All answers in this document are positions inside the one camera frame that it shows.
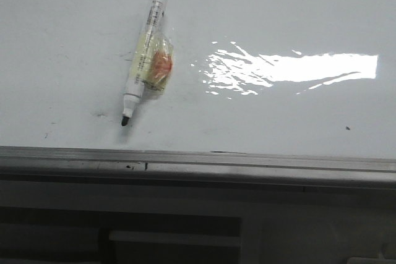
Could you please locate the white whiteboard marker with tape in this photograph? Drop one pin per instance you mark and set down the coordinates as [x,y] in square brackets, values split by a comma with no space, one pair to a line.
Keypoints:
[152,61]

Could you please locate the aluminium whiteboard frame rail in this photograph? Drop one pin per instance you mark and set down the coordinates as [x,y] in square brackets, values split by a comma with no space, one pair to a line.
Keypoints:
[360,173]

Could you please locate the white whiteboard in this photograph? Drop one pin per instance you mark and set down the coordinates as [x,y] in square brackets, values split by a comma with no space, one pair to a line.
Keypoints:
[284,77]

